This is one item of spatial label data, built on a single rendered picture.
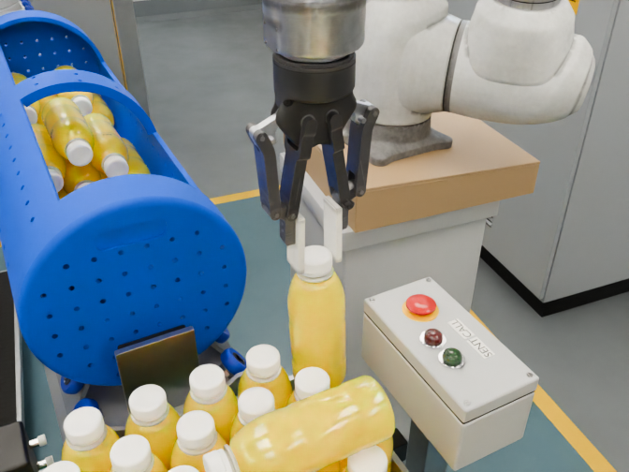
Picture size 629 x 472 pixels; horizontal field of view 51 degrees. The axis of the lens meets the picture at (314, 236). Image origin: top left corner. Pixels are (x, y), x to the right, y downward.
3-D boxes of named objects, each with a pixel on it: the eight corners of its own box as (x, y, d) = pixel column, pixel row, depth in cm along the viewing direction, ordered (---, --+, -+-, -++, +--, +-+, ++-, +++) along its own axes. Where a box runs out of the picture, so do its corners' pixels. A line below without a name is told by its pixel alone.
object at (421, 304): (423, 296, 81) (424, 288, 80) (441, 314, 78) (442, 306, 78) (399, 305, 80) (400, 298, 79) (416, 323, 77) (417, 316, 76)
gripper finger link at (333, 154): (308, 102, 63) (321, 97, 64) (328, 194, 70) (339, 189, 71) (327, 117, 61) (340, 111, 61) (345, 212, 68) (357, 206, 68)
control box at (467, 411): (422, 332, 90) (430, 273, 84) (523, 438, 75) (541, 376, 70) (359, 357, 86) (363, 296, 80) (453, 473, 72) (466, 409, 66)
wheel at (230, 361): (224, 340, 91) (213, 350, 91) (236, 361, 87) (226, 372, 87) (244, 352, 94) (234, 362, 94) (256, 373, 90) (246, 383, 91)
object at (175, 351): (197, 385, 92) (188, 317, 85) (203, 397, 90) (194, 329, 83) (126, 411, 88) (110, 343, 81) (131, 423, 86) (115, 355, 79)
